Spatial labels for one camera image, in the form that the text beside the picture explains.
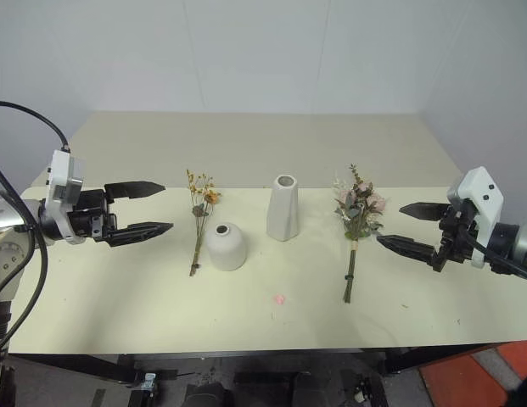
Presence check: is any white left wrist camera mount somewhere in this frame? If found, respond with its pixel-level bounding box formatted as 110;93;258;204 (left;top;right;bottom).
45;148;87;245

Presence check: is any dark rounded robot foot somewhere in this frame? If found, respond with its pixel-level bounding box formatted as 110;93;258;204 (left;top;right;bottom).
184;379;233;407

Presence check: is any short round white vase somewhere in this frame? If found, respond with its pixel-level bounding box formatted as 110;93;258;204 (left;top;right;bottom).
204;222;247;271

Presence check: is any tall faceted white vase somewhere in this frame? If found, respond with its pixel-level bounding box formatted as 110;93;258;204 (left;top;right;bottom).
266;174;299;243

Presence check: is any yellow orange dried flower sprig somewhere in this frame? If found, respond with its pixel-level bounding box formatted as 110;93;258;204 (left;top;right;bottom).
185;169;222;277

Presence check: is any orange floor mat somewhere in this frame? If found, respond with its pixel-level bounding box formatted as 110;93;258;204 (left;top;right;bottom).
418;339;527;407

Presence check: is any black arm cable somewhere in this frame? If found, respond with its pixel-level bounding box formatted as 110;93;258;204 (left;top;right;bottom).
0;100;73;340
456;211;527;284

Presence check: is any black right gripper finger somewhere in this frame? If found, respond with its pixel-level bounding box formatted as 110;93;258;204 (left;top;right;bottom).
398;202;451;221
375;234;443;265

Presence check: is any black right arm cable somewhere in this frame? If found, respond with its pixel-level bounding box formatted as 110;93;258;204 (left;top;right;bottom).
456;211;527;284

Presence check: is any pink rose flower bouquet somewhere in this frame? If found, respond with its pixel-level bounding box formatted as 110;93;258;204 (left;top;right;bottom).
333;163;388;304

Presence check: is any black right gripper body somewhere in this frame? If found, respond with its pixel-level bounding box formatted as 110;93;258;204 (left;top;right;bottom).
430;203;480;272

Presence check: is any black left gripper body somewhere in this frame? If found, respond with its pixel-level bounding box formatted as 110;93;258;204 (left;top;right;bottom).
69;188;118;243

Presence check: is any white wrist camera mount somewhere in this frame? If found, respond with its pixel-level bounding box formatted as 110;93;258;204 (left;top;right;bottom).
45;148;87;245
446;166;504;269

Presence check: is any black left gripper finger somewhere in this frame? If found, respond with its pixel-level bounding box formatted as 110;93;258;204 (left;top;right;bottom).
104;181;166;200
105;221;175;248

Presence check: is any black table frame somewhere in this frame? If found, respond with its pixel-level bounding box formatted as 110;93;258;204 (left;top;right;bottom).
8;338;502;387

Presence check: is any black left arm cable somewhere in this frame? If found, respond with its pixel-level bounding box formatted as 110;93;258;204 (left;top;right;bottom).
0;100;73;340

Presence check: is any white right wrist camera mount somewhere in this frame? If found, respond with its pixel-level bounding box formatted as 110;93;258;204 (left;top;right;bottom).
446;166;504;269

